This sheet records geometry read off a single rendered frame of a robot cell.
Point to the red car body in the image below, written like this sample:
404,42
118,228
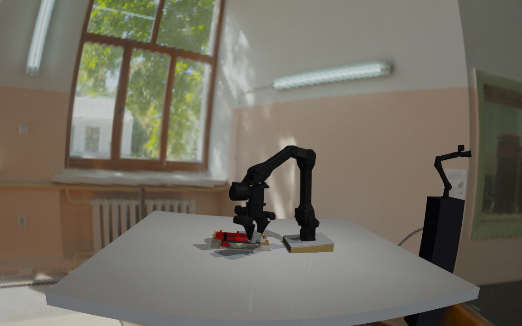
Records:
232,237

